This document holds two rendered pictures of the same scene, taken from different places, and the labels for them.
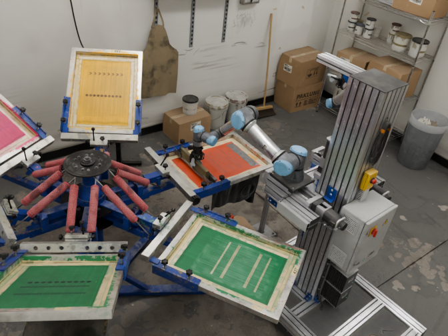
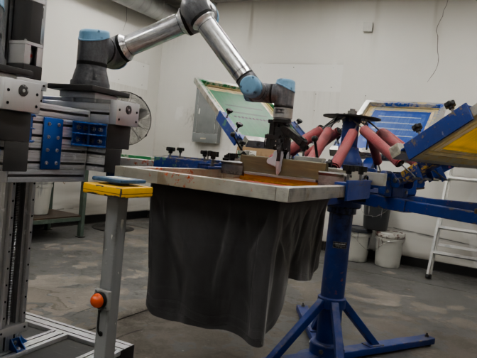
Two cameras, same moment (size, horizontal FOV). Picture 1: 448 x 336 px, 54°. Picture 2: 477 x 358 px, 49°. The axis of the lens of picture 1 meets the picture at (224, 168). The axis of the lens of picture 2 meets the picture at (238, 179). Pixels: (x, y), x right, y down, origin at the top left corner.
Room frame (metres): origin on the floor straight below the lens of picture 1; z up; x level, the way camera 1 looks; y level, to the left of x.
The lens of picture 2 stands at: (4.57, -0.66, 1.07)
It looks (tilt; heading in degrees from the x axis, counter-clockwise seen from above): 3 degrees down; 158
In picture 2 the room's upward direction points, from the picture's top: 6 degrees clockwise
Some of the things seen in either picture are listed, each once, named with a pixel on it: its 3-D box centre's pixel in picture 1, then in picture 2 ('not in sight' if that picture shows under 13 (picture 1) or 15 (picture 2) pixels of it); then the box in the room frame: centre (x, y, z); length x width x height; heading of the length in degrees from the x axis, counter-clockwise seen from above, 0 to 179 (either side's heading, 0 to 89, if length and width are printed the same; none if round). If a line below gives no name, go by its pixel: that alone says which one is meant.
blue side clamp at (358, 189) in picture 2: (173, 151); (353, 189); (2.96, 0.43, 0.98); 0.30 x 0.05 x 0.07; 130
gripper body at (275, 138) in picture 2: (197, 151); (279, 135); (2.74, 0.21, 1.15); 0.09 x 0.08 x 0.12; 40
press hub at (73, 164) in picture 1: (94, 233); (338, 236); (2.22, 0.87, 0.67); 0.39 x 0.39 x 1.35
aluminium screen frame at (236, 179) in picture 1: (217, 161); (255, 182); (2.91, 0.06, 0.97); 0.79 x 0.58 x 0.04; 130
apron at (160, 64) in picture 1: (158, 54); not in sight; (4.75, 0.91, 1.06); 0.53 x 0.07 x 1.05; 130
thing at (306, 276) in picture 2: not in sight; (297, 261); (3.10, 0.16, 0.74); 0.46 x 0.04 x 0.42; 130
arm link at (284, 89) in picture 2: (199, 133); (284, 94); (2.75, 0.22, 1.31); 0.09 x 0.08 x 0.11; 55
